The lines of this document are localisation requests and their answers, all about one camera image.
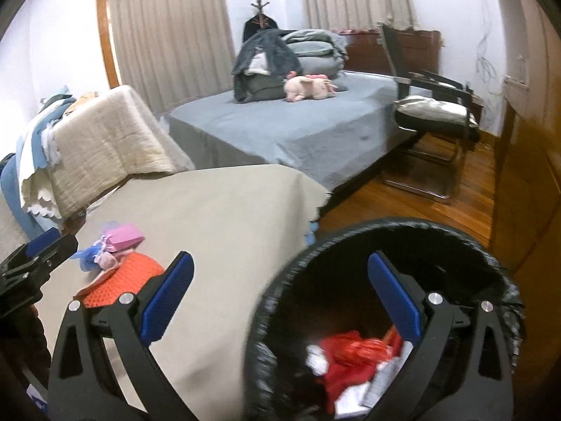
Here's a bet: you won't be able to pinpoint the blue plastic bag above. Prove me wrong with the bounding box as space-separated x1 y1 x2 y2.
70 235 107 272

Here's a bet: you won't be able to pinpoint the white blue medicine box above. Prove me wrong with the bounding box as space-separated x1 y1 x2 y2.
360 341 414 409

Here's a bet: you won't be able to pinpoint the pink sock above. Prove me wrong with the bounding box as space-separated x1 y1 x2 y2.
94 250 132 271

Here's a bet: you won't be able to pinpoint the pink face mask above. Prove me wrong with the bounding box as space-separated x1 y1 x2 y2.
103 224 144 253

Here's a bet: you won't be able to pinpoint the red cloth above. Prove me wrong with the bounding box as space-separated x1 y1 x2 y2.
318 327 403 413

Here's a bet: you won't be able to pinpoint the white tissue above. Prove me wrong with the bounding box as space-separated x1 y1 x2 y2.
305 344 329 377

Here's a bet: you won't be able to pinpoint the grey cloth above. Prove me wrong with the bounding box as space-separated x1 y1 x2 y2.
334 381 371 419

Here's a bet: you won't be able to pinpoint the black lined trash bin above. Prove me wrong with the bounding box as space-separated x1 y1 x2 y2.
243 218 524 420

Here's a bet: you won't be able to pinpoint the blue white scalloped cloth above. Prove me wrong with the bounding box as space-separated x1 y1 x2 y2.
1 92 76 240

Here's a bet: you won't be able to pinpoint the beige quilted blanket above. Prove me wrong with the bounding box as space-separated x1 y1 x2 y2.
0 85 196 246

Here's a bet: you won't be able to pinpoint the wooden wardrobe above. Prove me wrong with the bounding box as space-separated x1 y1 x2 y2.
488 0 561 281

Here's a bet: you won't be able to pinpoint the left beige curtain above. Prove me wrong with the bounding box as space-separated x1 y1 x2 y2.
108 0 235 115

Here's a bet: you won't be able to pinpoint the black cantilever chair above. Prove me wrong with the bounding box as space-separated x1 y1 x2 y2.
379 23 480 202

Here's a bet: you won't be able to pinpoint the silver seat cushion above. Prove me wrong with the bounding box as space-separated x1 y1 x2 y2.
394 95 478 127

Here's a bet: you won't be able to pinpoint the grey bed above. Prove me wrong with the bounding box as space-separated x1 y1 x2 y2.
168 71 412 191

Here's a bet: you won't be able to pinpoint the dark grey fleece blanket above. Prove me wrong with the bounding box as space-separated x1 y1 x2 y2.
231 28 303 103

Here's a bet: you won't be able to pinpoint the pink pig plush toy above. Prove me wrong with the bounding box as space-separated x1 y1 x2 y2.
283 71 338 103

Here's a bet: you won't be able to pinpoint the wooden coat rack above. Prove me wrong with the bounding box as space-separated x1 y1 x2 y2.
243 0 279 43

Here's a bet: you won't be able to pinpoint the dark wooden headboard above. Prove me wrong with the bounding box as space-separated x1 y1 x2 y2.
336 28 441 75

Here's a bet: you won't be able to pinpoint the folded grey bedding pile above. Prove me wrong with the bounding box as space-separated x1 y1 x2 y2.
247 27 350 101

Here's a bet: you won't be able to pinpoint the hanging white cables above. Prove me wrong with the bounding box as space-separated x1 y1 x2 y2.
468 0 501 107

